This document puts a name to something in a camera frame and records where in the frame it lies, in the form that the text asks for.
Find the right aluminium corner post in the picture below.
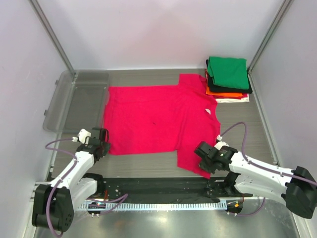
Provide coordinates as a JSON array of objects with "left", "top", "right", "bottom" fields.
[{"left": 247, "top": 0, "right": 295, "bottom": 74}]

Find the orange folded t-shirt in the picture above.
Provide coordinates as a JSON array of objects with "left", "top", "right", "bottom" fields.
[{"left": 206, "top": 86, "right": 243, "bottom": 99}]

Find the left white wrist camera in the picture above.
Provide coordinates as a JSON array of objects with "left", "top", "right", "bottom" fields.
[{"left": 71, "top": 129, "right": 91, "bottom": 145}]

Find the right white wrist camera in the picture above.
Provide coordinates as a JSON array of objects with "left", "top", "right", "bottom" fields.
[{"left": 214, "top": 135, "right": 229, "bottom": 150}]

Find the green folded t-shirt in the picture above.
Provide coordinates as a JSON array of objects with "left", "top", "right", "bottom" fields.
[{"left": 207, "top": 57, "right": 249, "bottom": 90}]

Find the aluminium frame rail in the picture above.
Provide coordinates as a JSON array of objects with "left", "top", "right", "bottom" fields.
[{"left": 30, "top": 181, "right": 50, "bottom": 201}]

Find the clear plastic bin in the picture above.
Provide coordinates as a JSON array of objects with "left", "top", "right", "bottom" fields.
[{"left": 43, "top": 70, "right": 110, "bottom": 133}]

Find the red folded t-shirt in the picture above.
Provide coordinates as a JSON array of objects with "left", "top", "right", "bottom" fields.
[{"left": 205, "top": 69, "right": 209, "bottom": 81}]

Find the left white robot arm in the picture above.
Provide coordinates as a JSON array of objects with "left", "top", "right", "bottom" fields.
[{"left": 32, "top": 127, "right": 110, "bottom": 238}]

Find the black folded t-shirt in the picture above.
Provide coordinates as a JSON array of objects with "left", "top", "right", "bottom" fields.
[{"left": 207, "top": 73, "right": 253, "bottom": 94}]

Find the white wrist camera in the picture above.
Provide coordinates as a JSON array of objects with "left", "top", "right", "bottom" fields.
[
  {"left": 71, "top": 129, "right": 91, "bottom": 145},
  {"left": 214, "top": 135, "right": 229, "bottom": 150}
]

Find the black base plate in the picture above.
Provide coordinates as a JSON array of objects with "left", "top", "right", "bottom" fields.
[{"left": 89, "top": 177, "right": 253, "bottom": 204}]

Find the left aluminium corner post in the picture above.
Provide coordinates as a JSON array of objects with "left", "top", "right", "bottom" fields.
[{"left": 28, "top": 0, "right": 76, "bottom": 78}]

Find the white folded t-shirt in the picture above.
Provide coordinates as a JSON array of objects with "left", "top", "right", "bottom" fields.
[{"left": 214, "top": 94, "right": 250, "bottom": 103}]

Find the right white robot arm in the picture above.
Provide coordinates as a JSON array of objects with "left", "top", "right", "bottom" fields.
[{"left": 194, "top": 141, "right": 317, "bottom": 219}]

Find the aluminium corner post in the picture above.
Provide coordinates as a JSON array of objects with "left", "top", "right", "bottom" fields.
[
  {"left": 247, "top": 0, "right": 295, "bottom": 74},
  {"left": 28, "top": 0, "right": 76, "bottom": 78}
]

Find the crimson red t-shirt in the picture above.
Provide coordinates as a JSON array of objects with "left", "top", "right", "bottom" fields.
[{"left": 104, "top": 74, "right": 220, "bottom": 179}]

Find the slotted cable duct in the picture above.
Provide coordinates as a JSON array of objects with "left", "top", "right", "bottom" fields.
[{"left": 77, "top": 200, "right": 227, "bottom": 212}]

